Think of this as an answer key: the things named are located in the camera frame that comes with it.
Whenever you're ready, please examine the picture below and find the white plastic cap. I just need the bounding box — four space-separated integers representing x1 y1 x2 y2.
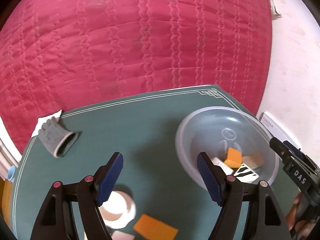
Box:
99 191 136 229

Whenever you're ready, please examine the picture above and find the person's right hand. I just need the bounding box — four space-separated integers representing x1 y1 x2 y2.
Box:
285 192 316 239

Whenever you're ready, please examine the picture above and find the beige wooden block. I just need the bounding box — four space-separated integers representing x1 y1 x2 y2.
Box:
242 153 265 169

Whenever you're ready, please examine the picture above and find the zebra striped white block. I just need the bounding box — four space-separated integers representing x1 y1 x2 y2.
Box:
233 163 259 183

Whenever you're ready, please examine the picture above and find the orange cube block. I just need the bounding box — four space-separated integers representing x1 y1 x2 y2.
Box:
224 147 242 168

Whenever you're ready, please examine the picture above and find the pink white block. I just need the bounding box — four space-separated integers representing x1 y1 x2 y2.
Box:
112 230 135 240

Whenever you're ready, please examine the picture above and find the white blue block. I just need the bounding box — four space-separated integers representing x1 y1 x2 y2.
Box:
211 157 234 176

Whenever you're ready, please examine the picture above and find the light blue cup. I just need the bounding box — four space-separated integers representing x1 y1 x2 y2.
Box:
7 165 16 183

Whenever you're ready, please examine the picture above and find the clear plastic bowl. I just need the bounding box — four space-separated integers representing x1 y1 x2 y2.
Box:
175 107 279 188

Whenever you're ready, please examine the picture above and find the white paper scrap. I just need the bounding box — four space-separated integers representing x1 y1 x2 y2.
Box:
31 110 62 137

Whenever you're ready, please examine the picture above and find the green table mat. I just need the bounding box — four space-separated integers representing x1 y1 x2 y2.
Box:
10 85 246 239

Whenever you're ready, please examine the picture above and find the pink quilted bedspread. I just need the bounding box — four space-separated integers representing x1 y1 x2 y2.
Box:
1 0 272 152

